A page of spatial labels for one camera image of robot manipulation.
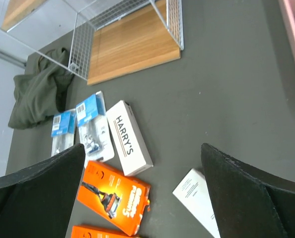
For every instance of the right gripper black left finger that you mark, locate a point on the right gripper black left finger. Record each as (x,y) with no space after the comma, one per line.
(37,201)

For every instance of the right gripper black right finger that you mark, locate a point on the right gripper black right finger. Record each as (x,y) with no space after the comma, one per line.
(247,202)

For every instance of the blue razor blister pack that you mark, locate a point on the blue razor blister pack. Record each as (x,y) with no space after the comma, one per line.
(93,129)
(63,130)

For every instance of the orange Gillette Fusion5 box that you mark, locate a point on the orange Gillette Fusion5 box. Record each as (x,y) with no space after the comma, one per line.
(119,199)

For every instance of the white box with small print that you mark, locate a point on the white box with small print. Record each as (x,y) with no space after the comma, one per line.
(193,193)

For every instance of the white Harry's box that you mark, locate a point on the white Harry's box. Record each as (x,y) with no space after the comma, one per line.
(130,145)

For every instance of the olive green cloth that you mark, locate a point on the olive green cloth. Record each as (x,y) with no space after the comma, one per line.
(41,94)

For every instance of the white wire shelf rack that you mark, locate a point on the white wire shelf rack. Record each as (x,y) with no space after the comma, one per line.
(96,40)

